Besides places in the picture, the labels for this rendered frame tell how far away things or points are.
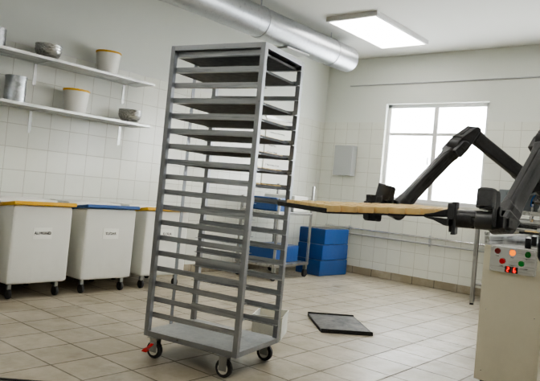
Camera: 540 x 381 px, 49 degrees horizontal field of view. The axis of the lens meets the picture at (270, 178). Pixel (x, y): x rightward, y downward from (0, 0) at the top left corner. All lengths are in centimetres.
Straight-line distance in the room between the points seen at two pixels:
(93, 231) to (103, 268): 34
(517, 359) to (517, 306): 28
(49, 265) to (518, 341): 350
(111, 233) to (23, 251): 80
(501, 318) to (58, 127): 411
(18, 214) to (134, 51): 227
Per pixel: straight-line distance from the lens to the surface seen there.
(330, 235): 775
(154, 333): 360
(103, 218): 536
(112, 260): 547
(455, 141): 254
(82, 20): 607
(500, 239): 369
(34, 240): 505
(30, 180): 573
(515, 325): 356
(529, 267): 347
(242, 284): 322
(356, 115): 853
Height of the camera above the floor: 102
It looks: 1 degrees up
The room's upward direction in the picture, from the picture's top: 5 degrees clockwise
